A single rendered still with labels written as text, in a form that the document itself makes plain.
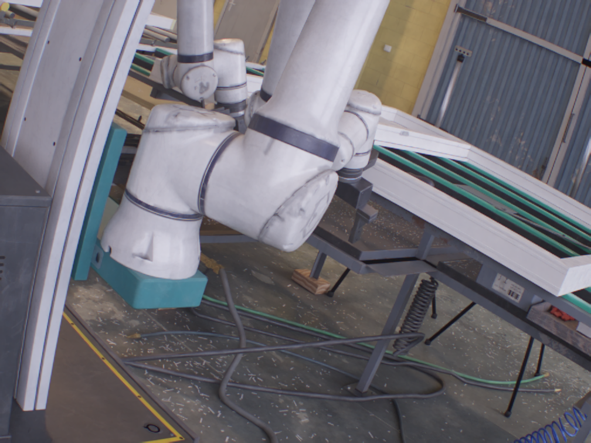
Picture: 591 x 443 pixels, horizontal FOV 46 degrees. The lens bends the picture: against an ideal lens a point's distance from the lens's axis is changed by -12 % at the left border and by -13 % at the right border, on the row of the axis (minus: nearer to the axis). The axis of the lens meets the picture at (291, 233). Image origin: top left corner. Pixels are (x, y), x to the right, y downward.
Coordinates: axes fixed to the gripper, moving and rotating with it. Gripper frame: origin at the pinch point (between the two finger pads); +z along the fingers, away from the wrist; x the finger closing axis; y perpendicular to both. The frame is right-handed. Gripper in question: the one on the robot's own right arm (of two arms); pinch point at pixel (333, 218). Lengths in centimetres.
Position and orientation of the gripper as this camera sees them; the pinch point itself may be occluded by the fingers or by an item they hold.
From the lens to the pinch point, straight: 183.0
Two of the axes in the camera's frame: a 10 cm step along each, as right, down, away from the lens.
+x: 7.3, 5.3, -4.4
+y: -6.7, 3.9, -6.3
